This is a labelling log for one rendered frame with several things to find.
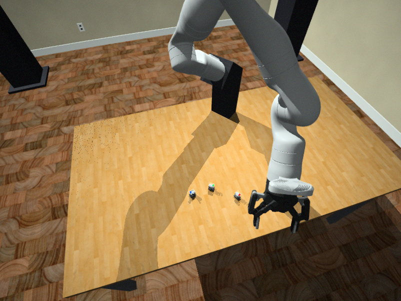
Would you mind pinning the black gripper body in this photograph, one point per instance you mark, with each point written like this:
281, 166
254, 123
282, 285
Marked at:
268, 197

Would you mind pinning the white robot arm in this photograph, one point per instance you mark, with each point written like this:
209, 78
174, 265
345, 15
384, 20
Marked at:
297, 102

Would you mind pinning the clear relay with green button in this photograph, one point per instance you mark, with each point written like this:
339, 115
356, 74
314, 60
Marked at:
211, 186

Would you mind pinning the small clear relay with red button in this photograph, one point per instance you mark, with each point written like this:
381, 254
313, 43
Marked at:
237, 195

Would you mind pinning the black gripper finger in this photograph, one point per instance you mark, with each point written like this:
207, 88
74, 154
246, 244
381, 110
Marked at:
297, 217
261, 209

